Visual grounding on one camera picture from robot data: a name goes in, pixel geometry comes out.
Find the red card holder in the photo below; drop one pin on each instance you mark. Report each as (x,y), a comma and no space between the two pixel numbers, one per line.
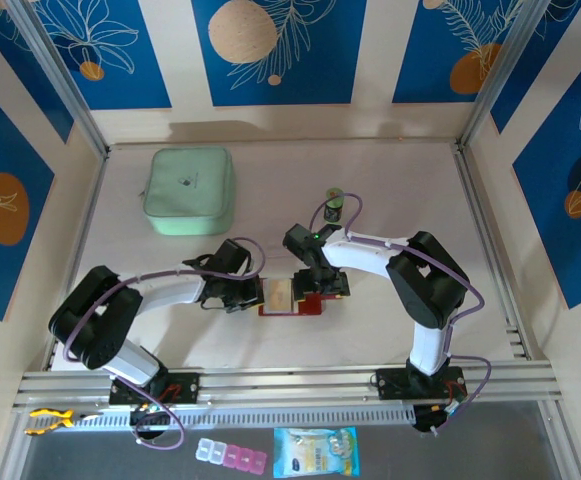
(312,307)

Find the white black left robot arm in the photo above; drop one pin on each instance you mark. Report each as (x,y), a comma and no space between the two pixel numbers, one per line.
(170,296)

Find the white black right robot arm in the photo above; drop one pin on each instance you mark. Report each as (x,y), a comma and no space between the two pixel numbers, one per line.
(355,255)

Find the green lidded dark bottle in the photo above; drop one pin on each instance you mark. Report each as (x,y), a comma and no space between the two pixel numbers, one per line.
(334,205)

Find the mint green medicine bag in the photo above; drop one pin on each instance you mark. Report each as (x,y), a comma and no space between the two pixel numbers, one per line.
(187,192)

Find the blue snack packet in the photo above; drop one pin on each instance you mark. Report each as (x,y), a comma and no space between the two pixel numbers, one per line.
(315,452)

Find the clear pink pill organizer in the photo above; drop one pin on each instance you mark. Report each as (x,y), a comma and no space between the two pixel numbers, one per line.
(230,455)

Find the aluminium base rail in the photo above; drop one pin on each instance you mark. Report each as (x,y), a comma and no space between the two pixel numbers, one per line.
(295,382)

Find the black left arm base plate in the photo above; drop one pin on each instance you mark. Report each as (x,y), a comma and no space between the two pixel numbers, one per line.
(190,387)

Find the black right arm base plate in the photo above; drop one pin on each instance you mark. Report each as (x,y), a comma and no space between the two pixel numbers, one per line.
(390,385)

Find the aluminium side rail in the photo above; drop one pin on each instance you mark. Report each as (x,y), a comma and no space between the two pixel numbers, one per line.
(495,250)
(79,250)

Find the aluminium corner post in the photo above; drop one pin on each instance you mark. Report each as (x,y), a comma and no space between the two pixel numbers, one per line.
(61,75)
(505,75)

